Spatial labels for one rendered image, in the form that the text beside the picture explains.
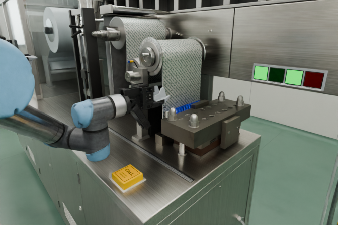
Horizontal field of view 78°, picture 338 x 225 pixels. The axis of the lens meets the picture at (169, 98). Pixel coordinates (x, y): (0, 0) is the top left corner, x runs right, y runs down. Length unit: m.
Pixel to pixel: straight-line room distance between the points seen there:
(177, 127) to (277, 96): 2.81
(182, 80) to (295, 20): 0.45
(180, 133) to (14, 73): 0.52
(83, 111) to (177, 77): 0.41
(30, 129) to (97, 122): 0.16
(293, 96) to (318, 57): 2.53
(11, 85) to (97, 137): 0.34
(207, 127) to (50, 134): 0.49
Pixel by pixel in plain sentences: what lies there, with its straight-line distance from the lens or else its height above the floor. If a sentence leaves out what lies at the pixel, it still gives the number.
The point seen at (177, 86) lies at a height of 1.13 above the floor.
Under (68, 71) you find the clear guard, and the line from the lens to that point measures 1.72.
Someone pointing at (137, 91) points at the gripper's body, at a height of 1.15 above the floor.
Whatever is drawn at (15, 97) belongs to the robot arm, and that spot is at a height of 1.25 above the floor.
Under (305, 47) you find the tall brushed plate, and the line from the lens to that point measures 0.87.
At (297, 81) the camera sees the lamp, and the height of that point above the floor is 1.17.
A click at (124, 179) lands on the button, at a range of 0.67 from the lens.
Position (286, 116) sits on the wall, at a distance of 3.48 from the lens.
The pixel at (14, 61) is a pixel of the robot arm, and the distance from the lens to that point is 0.39.
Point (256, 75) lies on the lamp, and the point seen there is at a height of 1.17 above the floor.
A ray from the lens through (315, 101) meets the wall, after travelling 3.33.
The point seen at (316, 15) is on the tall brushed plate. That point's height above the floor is 1.39.
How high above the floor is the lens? 1.34
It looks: 17 degrees down
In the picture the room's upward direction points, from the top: straight up
